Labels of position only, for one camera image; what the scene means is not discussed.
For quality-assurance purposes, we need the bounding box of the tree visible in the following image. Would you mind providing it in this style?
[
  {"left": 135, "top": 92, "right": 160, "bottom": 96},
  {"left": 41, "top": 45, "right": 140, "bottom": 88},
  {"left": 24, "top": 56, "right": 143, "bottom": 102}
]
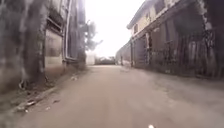
[{"left": 84, "top": 19, "right": 104, "bottom": 53}]

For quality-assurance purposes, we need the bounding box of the brown dirt road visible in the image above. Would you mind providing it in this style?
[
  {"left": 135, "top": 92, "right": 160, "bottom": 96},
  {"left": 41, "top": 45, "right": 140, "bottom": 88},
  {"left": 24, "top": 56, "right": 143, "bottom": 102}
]
[{"left": 0, "top": 64, "right": 224, "bottom": 128}]

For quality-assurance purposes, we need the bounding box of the yellow building with fence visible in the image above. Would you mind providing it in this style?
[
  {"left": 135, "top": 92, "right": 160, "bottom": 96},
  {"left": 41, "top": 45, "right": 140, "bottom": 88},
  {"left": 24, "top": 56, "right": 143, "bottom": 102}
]
[{"left": 114, "top": 0, "right": 224, "bottom": 80}]

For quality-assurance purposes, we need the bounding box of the stained grey building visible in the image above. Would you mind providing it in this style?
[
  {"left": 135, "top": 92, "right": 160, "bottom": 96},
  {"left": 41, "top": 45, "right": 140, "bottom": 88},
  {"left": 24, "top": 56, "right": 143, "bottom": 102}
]
[{"left": 0, "top": 0, "right": 89, "bottom": 92}]

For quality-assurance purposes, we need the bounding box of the littered dirt strip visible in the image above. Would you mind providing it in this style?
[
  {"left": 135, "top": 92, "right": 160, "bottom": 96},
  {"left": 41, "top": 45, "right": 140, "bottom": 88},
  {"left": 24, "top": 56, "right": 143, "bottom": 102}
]
[{"left": 0, "top": 67, "right": 88, "bottom": 116}]

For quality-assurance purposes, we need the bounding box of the pale low wall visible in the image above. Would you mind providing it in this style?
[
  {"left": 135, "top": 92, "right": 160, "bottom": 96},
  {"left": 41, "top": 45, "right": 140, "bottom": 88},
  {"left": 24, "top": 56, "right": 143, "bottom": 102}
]
[{"left": 85, "top": 50, "right": 117, "bottom": 66}]

